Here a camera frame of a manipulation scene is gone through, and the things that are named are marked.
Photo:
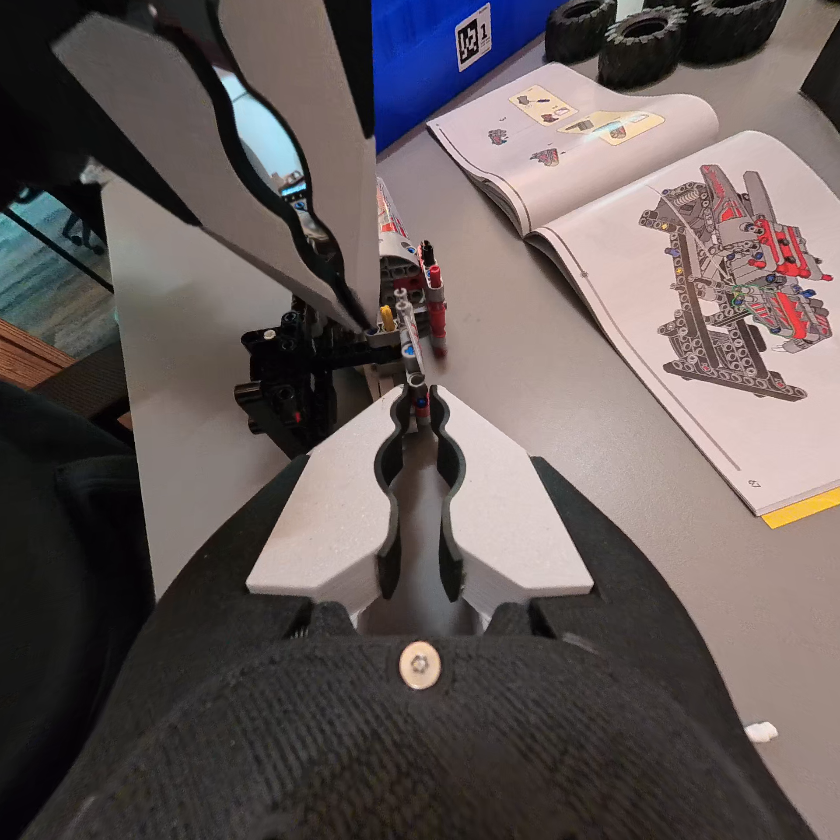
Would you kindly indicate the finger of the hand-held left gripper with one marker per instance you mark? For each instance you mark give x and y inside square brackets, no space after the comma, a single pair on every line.
[315,79]
[164,118]

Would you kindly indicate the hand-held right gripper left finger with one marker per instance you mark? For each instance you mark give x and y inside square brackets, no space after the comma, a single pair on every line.
[315,525]

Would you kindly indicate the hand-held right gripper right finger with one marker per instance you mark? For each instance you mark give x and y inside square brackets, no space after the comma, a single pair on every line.
[518,525]

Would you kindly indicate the toy brick vehicle model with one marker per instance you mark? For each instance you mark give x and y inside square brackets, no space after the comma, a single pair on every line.
[282,367]

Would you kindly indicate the blue plastic box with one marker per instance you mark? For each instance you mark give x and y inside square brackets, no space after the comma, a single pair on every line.
[413,65]

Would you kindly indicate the office chair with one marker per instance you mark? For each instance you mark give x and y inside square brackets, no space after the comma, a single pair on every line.
[85,236]

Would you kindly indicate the person's dark clothing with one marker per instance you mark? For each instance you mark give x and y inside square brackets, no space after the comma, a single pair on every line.
[59,558]

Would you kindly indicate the black rubber toy tyre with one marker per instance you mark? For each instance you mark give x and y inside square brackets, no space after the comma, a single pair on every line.
[577,29]
[735,26]
[643,49]

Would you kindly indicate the open instruction booklet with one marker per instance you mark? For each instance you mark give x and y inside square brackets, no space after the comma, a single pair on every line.
[590,131]

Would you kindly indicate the yellow paper sheet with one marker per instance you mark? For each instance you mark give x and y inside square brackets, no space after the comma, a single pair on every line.
[800,512]

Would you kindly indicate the small white brick piece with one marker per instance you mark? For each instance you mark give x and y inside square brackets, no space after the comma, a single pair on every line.
[761,731]

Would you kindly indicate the black box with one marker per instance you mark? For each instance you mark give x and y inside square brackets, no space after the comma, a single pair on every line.
[823,85]

